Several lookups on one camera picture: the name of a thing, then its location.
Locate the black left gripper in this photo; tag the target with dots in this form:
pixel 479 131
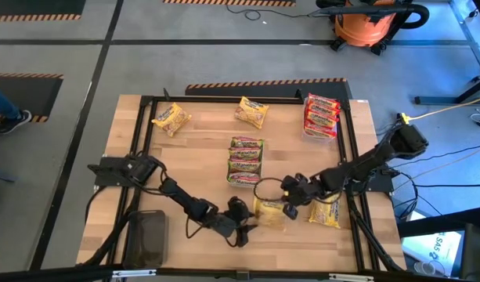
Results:
pixel 228 227

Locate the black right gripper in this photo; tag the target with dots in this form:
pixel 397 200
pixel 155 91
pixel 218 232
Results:
pixel 308 192

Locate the yellow creamy chicken ramen pack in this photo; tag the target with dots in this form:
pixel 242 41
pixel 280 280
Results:
pixel 269 213
pixel 171 119
pixel 325 215
pixel 251 113

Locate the lime chili shrimp ramen pack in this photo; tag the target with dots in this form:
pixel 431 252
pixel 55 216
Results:
pixel 243 179
pixel 244 166
pixel 245 153
pixel 246 142

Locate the red beef ramen pack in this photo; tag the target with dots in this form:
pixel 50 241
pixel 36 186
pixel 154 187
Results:
pixel 319 130
pixel 322 109
pixel 323 100
pixel 320 119

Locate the dark translucent plastic bin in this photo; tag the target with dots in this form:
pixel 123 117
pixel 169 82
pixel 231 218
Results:
pixel 145 239

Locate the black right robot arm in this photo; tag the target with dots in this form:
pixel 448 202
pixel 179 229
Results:
pixel 357 166

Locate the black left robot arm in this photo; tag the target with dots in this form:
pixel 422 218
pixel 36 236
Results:
pixel 185 203

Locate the white plastic bin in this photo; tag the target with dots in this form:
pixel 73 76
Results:
pixel 241 186

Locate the stack of red noodle packets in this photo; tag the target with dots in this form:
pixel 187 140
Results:
pixel 318 139

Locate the black hazard-striped floor mat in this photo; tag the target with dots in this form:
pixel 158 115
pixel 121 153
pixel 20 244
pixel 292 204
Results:
pixel 224 2
pixel 263 90
pixel 36 94
pixel 28 6

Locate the clear plastic cup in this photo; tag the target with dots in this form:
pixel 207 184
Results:
pixel 425 268

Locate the white paper sign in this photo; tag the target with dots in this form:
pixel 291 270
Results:
pixel 439 246

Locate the black floor stand base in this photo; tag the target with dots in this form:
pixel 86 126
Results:
pixel 435 101

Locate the orange shop vacuum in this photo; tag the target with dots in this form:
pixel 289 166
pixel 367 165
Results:
pixel 361 29

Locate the silver metal bracket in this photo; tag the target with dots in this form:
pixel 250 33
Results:
pixel 134 273
pixel 351 277

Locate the black metal table frame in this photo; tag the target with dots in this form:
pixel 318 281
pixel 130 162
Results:
pixel 243 99

